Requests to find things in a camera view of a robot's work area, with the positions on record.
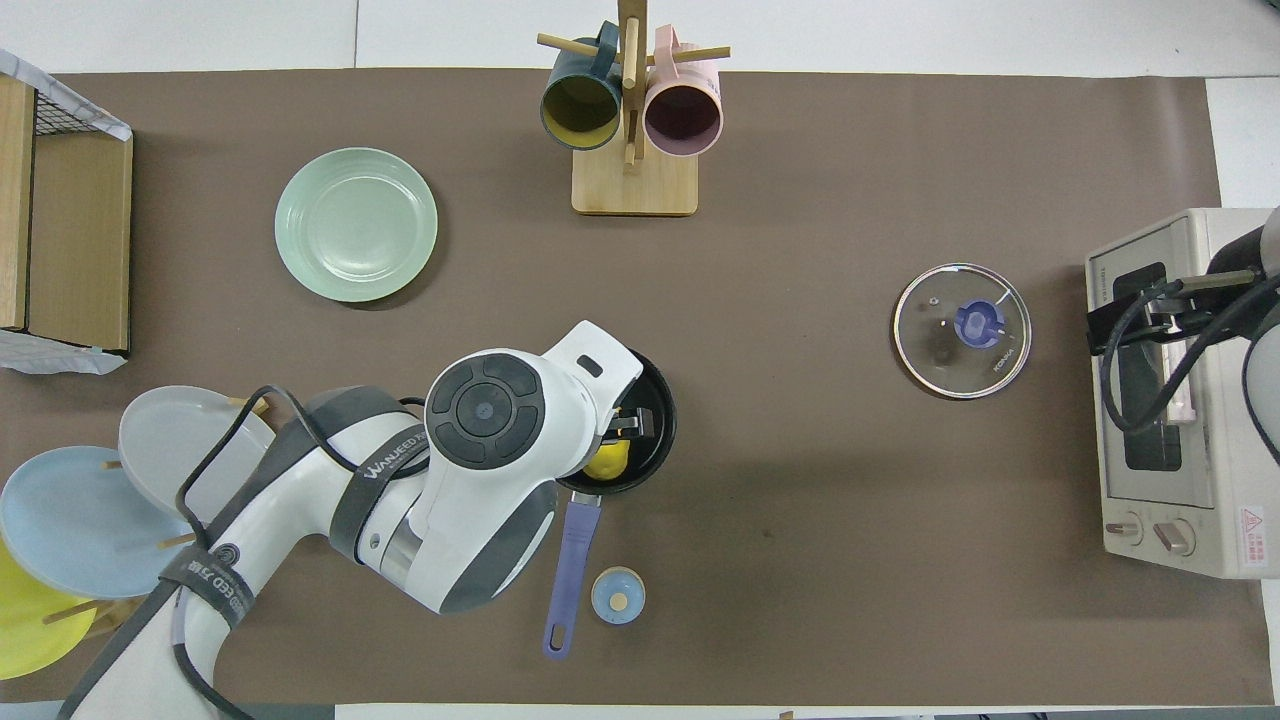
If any black wire basket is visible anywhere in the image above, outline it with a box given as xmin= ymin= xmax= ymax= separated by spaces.
xmin=33 ymin=85 xmax=111 ymax=136

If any wooden plate rack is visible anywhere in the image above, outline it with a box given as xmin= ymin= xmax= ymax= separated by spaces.
xmin=40 ymin=395 xmax=273 ymax=641

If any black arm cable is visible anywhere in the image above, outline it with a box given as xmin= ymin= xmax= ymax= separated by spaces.
xmin=1100 ymin=268 xmax=1280 ymax=471
xmin=55 ymin=385 xmax=431 ymax=720

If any wooden mug tree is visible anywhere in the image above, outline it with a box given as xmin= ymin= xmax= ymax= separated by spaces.
xmin=537 ymin=0 xmax=731 ymax=217

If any brown table mat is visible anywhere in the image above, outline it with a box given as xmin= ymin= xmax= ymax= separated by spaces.
xmin=0 ymin=68 xmax=1273 ymax=706

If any light wooden board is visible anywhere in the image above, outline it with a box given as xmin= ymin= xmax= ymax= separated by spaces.
xmin=0 ymin=78 xmax=37 ymax=331

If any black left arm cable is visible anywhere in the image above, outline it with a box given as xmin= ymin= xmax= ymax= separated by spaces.
xmin=55 ymin=385 xmax=431 ymax=720

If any dark teal mug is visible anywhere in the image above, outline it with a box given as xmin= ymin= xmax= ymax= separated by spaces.
xmin=540 ymin=22 xmax=624 ymax=152

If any light blue plate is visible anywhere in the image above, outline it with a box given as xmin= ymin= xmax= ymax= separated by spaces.
xmin=0 ymin=445 xmax=196 ymax=601

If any yellow plate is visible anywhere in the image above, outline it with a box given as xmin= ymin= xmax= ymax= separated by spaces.
xmin=0 ymin=540 xmax=99 ymax=681

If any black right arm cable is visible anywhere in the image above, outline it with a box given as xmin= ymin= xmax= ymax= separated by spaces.
xmin=1100 ymin=268 xmax=1280 ymax=471

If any dark blue handled pot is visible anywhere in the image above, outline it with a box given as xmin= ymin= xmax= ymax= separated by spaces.
xmin=543 ymin=346 xmax=678 ymax=661

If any glass lid with blue knob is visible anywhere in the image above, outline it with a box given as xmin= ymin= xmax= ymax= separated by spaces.
xmin=892 ymin=262 xmax=1033 ymax=401

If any pink mug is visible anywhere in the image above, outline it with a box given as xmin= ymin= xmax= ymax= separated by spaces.
xmin=643 ymin=25 xmax=723 ymax=158

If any beige toaster oven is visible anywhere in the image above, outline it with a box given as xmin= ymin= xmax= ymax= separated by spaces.
xmin=1085 ymin=207 xmax=1280 ymax=581

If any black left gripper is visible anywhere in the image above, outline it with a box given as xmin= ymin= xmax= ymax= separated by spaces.
xmin=598 ymin=400 xmax=659 ymax=442

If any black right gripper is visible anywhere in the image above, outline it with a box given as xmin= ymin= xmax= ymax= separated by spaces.
xmin=1087 ymin=280 xmax=1216 ymax=358

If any grey plate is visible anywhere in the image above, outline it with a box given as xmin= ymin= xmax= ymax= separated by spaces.
xmin=118 ymin=385 xmax=276 ymax=526

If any yellow lemon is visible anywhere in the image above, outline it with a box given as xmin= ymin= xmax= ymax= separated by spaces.
xmin=583 ymin=436 xmax=631 ymax=482

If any green plate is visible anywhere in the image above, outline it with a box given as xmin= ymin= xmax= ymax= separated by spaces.
xmin=274 ymin=147 xmax=439 ymax=304

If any wooden box with mesh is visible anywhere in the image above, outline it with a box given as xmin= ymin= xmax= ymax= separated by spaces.
xmin=0 ymin=48 xmax=133 ymax=376

